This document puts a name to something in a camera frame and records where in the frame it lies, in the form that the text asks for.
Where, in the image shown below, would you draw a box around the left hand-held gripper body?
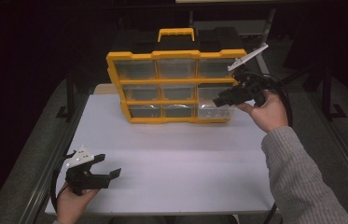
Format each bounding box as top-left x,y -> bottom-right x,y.
64,145 -> 111,197

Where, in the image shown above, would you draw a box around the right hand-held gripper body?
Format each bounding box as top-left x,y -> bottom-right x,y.
227,42 -> 270,108

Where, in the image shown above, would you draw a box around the large clear plastic drawer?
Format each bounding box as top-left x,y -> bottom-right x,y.
197,102 -> 237,120

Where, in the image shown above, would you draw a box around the yellow black organizer cabinet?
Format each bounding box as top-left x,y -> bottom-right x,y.
105,27 -> 248,125

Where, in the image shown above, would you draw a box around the person's left hand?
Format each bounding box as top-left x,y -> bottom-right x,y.
55,186 -> 100,224

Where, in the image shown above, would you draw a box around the person's right hand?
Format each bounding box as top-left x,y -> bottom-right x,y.
235,89 -> 289,134

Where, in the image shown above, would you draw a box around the grey metal stand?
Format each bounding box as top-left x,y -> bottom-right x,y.
251,8 -> 278,79

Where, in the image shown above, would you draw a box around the black metal stand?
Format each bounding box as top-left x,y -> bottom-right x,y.
321,63 -> 347,121
55,69 -> 77,121

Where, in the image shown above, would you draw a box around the group of clear organizer drawers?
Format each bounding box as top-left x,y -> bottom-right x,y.
114,58 -> 242,119

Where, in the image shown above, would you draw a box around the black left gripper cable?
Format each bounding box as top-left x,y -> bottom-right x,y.
49,150 -> 77,213

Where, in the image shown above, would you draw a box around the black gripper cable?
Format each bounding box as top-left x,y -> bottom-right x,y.
49,150 -> 77,213
245,70 -> 295,129

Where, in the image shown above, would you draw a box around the aluminium frame rail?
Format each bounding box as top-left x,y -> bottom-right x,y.
18,92 -> 90,224
307,92 -> 348,200

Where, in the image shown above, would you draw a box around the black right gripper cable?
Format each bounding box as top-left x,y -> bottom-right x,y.
245,70 -> 295,129

